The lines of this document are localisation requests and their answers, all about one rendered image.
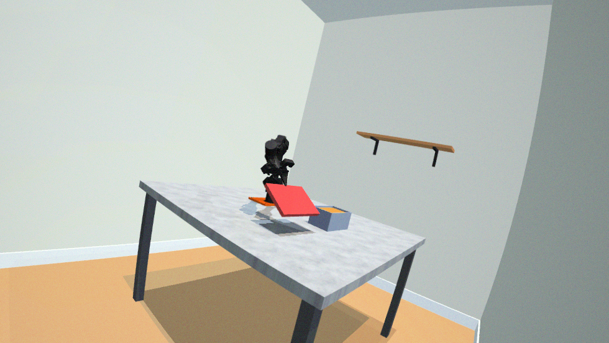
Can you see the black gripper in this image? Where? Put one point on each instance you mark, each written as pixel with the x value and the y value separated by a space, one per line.
pixel 281 170

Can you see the red panel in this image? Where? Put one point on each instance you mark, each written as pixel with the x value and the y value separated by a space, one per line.
pixel 291 201

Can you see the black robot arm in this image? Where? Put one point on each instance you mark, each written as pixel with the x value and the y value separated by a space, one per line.
pixel 274 148

